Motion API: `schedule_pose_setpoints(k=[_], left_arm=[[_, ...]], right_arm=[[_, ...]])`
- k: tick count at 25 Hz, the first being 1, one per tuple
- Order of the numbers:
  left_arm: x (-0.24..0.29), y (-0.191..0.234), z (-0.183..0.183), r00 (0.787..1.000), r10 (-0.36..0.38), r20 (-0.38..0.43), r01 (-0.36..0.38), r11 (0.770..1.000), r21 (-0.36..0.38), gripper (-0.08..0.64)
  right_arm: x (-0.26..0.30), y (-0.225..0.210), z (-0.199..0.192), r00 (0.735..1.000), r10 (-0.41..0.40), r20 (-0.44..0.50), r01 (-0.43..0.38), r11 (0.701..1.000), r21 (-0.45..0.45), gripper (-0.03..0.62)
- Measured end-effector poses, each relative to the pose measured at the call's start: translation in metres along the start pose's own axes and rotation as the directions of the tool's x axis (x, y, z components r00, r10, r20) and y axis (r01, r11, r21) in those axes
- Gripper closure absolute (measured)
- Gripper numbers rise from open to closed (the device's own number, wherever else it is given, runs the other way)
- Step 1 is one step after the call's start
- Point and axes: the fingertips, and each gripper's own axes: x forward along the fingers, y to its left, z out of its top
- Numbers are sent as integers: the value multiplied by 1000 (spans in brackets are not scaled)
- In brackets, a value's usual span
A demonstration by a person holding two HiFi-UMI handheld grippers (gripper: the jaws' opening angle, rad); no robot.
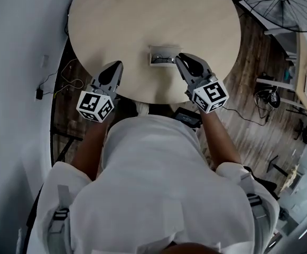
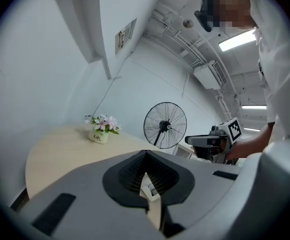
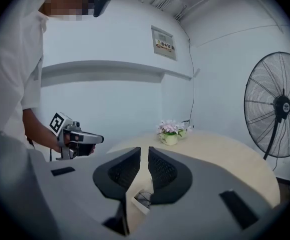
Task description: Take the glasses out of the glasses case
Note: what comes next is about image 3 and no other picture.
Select thin wall cable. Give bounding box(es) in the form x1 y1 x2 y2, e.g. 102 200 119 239
187 37 196 129

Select beige oval table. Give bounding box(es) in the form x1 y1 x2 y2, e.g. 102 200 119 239
106 129 282 235

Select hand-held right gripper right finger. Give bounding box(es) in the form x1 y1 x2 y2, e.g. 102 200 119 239
148 146 193 206

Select white pot with pink flowers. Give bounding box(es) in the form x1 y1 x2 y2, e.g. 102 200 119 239
156 119 193 147

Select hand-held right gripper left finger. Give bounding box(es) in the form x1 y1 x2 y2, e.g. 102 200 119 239
92 146 142 235

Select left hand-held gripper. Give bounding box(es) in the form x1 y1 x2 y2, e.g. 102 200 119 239
49 111 104 161

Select grey electrical wall panel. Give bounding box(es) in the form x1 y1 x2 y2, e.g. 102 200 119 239
151 25 178 62

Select black standing fan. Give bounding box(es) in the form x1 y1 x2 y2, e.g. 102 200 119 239
244 50 290 172

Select person's left forearm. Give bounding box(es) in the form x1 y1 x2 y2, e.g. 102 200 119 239
22 107 60 152

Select person's head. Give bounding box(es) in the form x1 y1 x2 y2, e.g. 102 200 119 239
38 0 95 22

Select person in white shirt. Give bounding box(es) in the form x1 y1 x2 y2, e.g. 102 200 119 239
0 0 49 147

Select white ceiling pipes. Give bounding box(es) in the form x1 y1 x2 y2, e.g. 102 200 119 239
141 0 225 22

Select person's left hand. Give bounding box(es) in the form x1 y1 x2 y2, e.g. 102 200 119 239
51 136 62 155

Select black head-mounted camera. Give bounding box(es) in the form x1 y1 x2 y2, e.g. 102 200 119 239
88 0 112 18

